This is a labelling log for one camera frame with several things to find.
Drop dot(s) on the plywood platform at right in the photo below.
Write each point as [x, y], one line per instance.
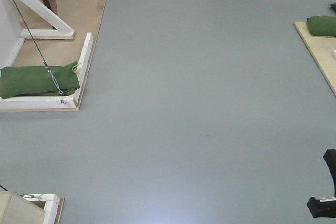
[322, 50]

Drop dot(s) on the green sandbag near corner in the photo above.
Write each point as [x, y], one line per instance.
[36, 81]

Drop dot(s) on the green sandbag at right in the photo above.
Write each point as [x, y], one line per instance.
[321, 26]

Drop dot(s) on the black robot gripper part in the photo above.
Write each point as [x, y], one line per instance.
[324, 207]

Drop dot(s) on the white base edge rail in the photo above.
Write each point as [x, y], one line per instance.
[68, 103]

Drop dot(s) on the plywood door base platform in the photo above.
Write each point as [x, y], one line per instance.
[84, 16]

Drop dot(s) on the white door frame brace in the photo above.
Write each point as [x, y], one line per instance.
[62, 31]

